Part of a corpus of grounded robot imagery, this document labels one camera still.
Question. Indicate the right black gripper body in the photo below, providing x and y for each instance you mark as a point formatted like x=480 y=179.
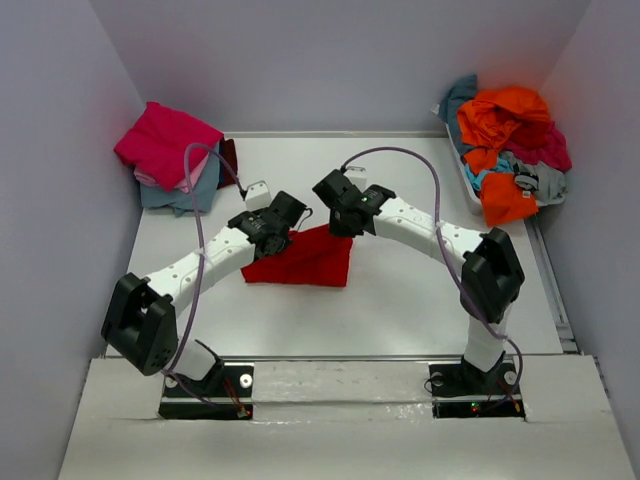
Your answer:
x=341 y=221

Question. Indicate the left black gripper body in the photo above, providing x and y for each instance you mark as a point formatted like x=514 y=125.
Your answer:
x=275 y=243

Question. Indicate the red t shirt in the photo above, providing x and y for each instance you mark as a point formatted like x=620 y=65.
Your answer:
x=314 y=258

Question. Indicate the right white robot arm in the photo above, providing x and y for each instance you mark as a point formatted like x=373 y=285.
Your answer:
x=484 y=265

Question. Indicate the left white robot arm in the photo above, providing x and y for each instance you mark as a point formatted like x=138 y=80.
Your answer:
x=149 y=319

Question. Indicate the maroon folded t shirt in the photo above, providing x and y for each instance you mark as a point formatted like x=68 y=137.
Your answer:
x=227 y=150

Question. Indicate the grey-blue folded t shirt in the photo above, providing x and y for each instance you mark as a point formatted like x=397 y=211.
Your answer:
x=205 y=191

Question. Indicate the white laundry basket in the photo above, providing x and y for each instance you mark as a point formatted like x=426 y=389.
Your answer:
x=511 y=189

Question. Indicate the magenta folded t shirt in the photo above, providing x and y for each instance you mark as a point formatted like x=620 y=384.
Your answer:
x=157 y=141

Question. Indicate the pink folded t shirt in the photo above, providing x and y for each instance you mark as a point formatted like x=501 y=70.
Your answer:
x=194 y=175

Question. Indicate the light blue t shirt in pile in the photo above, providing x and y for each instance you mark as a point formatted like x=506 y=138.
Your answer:
x=476 y=180

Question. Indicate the orange t shirt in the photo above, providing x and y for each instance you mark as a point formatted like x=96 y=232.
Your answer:
x=487 y=123

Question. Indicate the teal-grey t shirt in pile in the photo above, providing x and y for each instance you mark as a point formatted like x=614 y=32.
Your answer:
x=463 y=90

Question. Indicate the grey t shirt in pile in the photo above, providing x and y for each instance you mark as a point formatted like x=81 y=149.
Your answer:
x=546 y=184

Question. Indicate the magenta t shirt in pile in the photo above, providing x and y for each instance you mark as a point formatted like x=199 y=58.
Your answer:
x=554 y=153

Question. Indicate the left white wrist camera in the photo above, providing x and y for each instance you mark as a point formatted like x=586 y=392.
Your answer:
x=257 y=196

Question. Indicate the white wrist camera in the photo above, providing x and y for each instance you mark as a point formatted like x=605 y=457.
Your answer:
x=357 y=176
x=257 y=196

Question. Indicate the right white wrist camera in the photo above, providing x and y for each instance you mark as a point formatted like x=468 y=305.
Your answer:
x=357 y=176

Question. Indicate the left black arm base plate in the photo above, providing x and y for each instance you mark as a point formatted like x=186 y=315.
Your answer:
x=228 y=400

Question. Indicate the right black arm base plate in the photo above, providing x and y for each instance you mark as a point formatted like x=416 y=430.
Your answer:
x=458 y=392

